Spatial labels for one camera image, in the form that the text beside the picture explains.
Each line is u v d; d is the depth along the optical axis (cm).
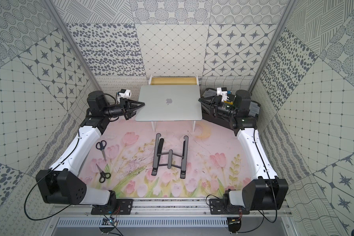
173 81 86
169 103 68
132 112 65
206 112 66
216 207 73
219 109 62
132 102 66
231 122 54
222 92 66
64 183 40
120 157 92
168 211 73
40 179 39
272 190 38
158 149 88
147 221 70
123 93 69
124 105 61
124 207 73
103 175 84
